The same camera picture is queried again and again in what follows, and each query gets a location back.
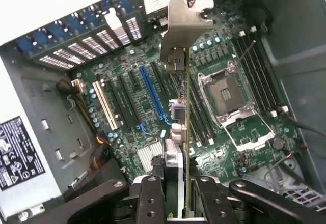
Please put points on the thin locking lever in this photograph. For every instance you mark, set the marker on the thin locking lever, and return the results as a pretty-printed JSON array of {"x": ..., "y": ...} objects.
[{"x": 247, "y": 51}]

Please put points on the open black PC case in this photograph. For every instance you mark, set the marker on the open black PC case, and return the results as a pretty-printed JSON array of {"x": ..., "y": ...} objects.
[{"x": 300, "y": 81}]

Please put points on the metal socket cover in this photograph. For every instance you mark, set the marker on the metal socket cover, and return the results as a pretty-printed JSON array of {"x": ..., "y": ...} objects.
[{"x": 257, "y": 142}]

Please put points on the white board connector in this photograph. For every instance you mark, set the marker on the white board connector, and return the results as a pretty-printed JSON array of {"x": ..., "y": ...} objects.
[{"x": 78, "y": 86}]

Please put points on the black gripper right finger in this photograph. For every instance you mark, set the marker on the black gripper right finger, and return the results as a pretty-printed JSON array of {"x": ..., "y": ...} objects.
[{"x": 211, "y": 201}]

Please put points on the silver chipset heatsink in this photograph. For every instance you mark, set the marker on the silver chipset heatsink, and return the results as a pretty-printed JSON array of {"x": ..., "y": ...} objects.
[{"x": 147, "y": 157}]

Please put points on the grey power supply unit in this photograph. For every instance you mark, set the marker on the grey power supply unit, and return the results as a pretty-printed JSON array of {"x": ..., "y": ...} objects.
[{"x": 51, "y": 132}]

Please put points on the black RAM slot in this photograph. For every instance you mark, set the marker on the black RAM slot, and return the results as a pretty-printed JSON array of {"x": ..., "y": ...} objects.
[
  {"x": 263, "y": 72},
  {"x": 196, "y": 117},
  {"x": 257, "y": 76},
  {"x": 270, "y": 69},
  {"x": 205, "y": 109},
  {"x": 250, "y": 77}
]

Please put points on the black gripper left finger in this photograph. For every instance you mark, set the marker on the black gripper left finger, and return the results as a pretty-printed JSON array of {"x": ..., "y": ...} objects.
[{"x": 150, "y": 201}]

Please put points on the metal drive cage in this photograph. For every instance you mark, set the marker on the metal drive cage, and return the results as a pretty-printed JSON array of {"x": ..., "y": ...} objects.
[{"x": 300, "y": 196}]

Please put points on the white expansion slot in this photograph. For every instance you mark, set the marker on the white expansion slot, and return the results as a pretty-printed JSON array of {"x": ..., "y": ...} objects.
[{"x": 105, "y": 105}]

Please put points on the black expansion slot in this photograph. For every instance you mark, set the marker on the black expansion slot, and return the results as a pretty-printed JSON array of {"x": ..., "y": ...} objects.
[
  {"x": 130, "y": 99},
  {"x": 118, "y": 104}
]

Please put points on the blue expansion slot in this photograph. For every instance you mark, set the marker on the blue expansion slot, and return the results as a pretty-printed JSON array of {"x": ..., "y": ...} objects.
[{"x": 151, "y": 91}]

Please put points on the CPU socket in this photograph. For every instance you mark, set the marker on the CPU socket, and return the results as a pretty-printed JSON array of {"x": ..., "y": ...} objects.
[{"x": 225, "y": 94}]

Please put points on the green motherboard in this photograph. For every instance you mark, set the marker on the green motherboard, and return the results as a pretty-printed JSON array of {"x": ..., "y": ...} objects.
[{"x": 216, "y": 155}]

